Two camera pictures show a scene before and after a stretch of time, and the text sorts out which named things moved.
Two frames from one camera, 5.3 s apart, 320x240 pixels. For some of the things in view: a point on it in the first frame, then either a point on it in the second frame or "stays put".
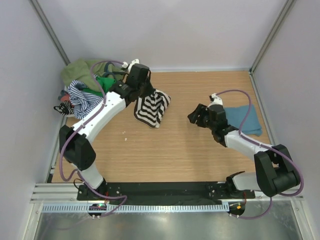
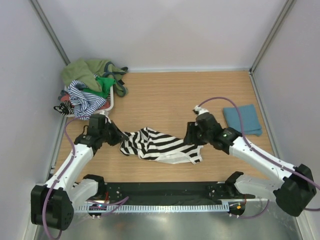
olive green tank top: (86, 70) stays put
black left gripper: (150, 90) to (122, 136)
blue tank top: (236, 114) stays put
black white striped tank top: (149, 109) to (147, 143)
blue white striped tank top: (83, 102) stays put
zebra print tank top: (65, 108) stays put
